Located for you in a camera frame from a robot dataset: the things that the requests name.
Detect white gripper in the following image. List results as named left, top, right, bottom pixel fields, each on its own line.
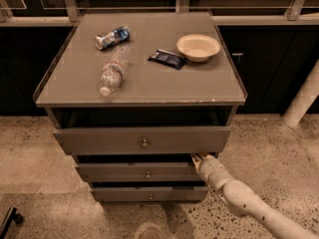
left=191, top=152, right=233, bottom=191

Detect grey drawer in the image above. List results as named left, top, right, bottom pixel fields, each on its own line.
left=76, top=162, right=201, bottom=182
left=54, top=126, right=230, bottom=155
left=92, top=186, right=208, bottom=203

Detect grey bottom drawer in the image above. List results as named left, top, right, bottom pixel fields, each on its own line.
left=92, top=186, right=208, bottom=203

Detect grey drawer cabinet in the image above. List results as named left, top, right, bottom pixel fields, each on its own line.
left=34, top=13, right=247, bottom=192

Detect grey top drawer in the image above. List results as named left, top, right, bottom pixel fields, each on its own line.
left=54, top=126, right=230, bottom=155

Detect dark blue snack packet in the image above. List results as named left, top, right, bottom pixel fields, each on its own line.
left=149, top=49, right=187, bottom=70

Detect white paper bowl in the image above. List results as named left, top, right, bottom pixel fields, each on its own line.
left=176, top=34, right=221, bottom=63

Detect clear plastic water bottle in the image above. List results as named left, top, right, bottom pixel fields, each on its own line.
left=100, top=45, right=130, bottom=97

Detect crushed blue soda can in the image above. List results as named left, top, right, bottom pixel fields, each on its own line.
left=95, top=26, right=131, bottom=51

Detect black caster wheel base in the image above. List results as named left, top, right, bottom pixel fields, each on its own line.
left=0, top=207, right=24, bottom=239

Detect white diagonal post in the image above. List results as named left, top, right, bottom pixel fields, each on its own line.
left=283, top=60, right=319, bottom=127

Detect metal window frame rail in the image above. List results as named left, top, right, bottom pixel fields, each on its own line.
left=0, top=0, right=319, bottom=26

